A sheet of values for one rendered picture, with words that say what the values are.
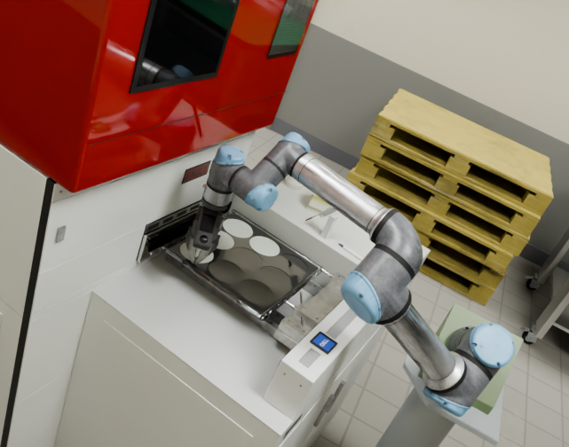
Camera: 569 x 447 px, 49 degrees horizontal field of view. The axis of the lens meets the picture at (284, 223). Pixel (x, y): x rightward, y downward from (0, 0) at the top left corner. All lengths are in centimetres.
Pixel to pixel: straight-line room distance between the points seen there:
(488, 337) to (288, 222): 72
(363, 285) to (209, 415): 54
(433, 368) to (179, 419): 67
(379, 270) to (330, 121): 358
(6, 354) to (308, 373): 77
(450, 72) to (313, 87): 102
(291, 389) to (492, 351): 53
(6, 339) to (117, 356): 28
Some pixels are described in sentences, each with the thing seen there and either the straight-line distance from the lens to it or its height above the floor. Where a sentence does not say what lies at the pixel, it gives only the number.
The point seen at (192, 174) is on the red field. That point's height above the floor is 110.
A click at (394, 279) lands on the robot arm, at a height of 125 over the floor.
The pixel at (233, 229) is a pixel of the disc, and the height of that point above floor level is 90.
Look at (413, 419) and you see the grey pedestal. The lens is 204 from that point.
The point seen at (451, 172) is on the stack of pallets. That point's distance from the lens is 382.
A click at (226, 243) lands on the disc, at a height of 90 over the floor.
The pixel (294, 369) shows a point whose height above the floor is 96.
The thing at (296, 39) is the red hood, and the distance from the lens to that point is 183.
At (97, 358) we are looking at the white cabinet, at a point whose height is 62.
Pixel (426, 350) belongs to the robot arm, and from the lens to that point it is 158.
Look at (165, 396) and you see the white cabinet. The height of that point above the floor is 68.
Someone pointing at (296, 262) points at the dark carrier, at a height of 90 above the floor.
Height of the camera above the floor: 196
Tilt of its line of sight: 30 degrees down
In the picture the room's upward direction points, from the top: 23 degrees clockwise
